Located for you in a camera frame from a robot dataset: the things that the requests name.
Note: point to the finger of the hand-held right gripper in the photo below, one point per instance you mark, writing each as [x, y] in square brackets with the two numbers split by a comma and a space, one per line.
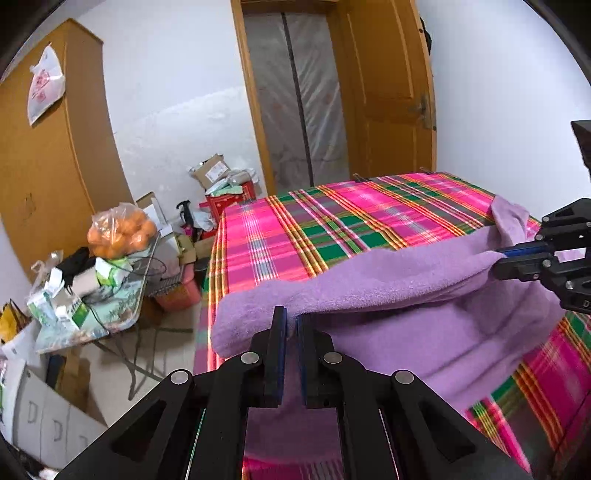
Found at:
[521, 270]
[526, 252]

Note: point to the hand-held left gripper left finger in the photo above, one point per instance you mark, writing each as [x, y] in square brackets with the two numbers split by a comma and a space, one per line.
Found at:
[282, 360]

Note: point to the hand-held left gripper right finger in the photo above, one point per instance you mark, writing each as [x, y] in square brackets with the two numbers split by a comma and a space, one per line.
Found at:
[302, 364]

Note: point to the purple fleece garment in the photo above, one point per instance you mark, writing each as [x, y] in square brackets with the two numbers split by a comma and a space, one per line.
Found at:
[392, 314]

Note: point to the pink plastic crate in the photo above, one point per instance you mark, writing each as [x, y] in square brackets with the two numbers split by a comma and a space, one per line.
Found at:
[180, 295]

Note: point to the pink green plaid blanket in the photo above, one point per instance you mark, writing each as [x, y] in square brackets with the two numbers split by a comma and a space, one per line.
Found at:
[323, 221]

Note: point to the red gift box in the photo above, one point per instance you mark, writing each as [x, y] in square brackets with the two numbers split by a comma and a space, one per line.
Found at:
[221, 205]

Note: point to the folding table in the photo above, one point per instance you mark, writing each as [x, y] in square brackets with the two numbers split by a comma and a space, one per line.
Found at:
[115, 318]

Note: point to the dark hanging object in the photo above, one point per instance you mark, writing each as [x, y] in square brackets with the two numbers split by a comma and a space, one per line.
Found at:
[427, 37]

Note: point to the green white carton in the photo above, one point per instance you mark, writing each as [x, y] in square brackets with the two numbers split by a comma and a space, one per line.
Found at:
[44, 300]
[76, 316]
[113, 274]

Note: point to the white cardboard box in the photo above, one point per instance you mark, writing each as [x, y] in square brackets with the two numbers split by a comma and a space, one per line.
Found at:
[154, 214]

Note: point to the brown cardboard box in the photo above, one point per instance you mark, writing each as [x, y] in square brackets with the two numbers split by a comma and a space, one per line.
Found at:
[212, 170]

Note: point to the bag of oranges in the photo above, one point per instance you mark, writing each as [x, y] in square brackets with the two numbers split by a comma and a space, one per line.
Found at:
[120, 233]

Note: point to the brown cardboard carton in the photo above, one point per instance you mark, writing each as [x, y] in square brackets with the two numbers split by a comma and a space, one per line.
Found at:
[69, 378]

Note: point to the black cloth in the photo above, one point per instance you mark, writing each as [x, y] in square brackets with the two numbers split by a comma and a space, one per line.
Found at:
[76, 263]

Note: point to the white drawer cabinet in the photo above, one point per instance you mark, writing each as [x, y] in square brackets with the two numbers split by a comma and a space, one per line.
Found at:
[46, 415]

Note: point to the clear plastic door curtain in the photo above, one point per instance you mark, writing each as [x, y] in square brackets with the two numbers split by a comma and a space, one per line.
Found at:
[314, 92]

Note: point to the yellow paper bag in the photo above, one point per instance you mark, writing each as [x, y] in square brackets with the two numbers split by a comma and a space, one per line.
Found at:
[11, 323]

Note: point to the wooden wardrobe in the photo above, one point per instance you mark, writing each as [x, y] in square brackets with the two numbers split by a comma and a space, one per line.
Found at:
[55, 175]

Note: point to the white plastic bag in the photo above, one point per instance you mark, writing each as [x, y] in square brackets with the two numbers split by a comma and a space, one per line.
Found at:
[44, 87]

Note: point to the wooden door frame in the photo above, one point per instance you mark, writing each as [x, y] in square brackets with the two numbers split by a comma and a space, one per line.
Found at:
[251, 92]

